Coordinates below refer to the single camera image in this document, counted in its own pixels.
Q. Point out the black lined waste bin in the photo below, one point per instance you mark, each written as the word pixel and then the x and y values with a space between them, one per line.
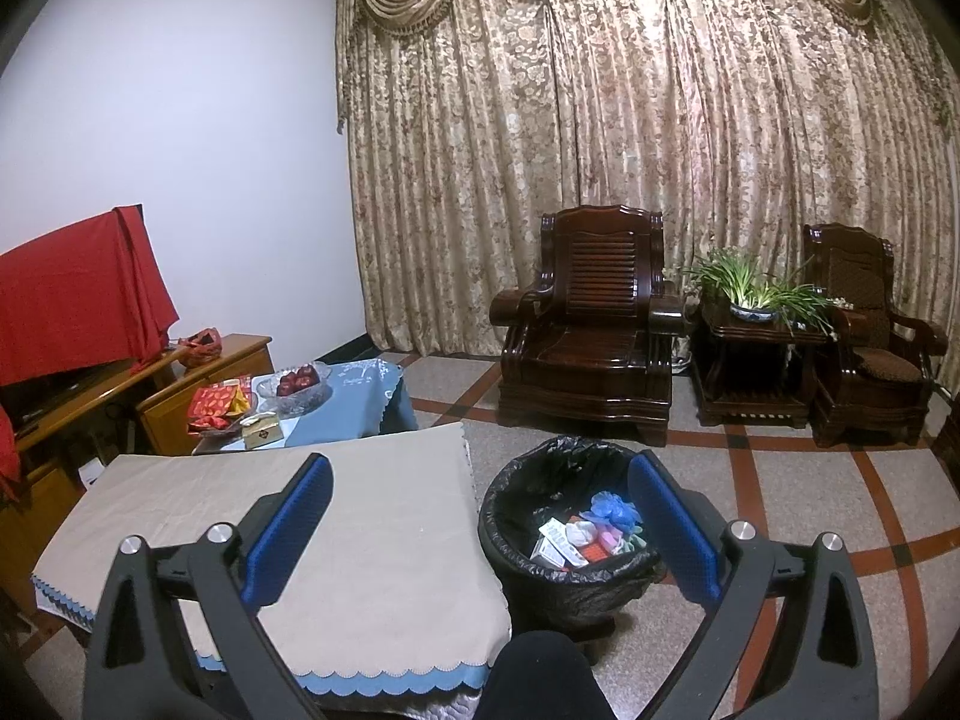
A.
pixel 525 585

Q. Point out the dark slatted wooden armchair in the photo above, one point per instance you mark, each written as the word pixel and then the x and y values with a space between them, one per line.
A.
pixel 600 360

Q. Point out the red cloth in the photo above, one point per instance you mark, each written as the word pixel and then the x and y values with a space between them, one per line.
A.
pixel 75 292

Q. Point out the glass fruit bowl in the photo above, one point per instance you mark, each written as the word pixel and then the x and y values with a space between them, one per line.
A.
pixel 296 403

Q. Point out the grey quilted cover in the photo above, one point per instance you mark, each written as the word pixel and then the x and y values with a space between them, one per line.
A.
pixel 405 709

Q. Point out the blue cloth side table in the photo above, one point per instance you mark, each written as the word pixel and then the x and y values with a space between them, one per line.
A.
pixel 352 405

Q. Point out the light blue scalloped undercloth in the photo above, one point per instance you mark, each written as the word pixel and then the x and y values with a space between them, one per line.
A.
pixel 405 686

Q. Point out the potted orchid plant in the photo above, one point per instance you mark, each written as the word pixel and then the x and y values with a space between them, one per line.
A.
pixel 742 289

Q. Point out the pink wrapper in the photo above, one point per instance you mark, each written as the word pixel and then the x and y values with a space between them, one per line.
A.
pixel 611 540

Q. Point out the gold gift box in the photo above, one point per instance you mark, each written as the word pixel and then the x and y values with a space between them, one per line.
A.
pixel 262 433

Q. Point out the red apple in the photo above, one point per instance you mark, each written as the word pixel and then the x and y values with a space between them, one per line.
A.
pixel 287 385
pixel 306 377

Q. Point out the blue plastic cover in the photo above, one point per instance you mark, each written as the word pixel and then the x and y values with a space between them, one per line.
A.
pixel 611 510

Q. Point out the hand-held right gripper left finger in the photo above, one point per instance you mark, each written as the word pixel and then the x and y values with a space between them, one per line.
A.
pixel 289 532

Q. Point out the black television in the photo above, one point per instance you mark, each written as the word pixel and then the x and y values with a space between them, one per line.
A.
pixel 45 390

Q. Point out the gold patterned curtain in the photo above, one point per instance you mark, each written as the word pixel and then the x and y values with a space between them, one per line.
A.
pixel 600 127

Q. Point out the small white box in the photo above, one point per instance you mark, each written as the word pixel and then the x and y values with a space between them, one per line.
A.
pixel 91 472

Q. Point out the person's black-clad knee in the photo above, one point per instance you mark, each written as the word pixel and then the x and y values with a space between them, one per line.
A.
pixel 540 682

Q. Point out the light wooden television stand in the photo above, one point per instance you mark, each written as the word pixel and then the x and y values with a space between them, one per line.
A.
pixel 52 457

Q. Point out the white medicine box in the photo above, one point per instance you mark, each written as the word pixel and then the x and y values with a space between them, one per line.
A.
pixel 566 540
pixel 544 551

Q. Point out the brown seat cushion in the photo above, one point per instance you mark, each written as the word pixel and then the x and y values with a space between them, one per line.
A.
pixel 889 365

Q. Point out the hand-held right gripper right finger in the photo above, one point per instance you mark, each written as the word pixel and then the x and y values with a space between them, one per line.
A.
pixel 675 532

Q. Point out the dark cushioned wooden armchair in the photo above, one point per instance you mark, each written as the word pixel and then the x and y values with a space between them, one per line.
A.
pixel 862 409

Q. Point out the red gift packet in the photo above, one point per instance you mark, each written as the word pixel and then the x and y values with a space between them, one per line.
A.
pixel 214 403

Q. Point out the dark wooden sofa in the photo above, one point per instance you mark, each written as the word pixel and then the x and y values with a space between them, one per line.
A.
pixel 949 435

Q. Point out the yellow packet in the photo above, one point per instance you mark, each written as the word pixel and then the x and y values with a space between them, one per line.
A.
pixel 238 400

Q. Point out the beige tablecloth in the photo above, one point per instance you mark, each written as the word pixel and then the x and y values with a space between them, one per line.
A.
pixel 390 525

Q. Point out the dark wooden side table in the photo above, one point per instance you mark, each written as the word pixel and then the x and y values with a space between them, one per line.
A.
pixel 750 375

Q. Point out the light wooden drawer cabinet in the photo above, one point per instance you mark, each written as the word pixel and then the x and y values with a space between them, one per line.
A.
pixel 217 367

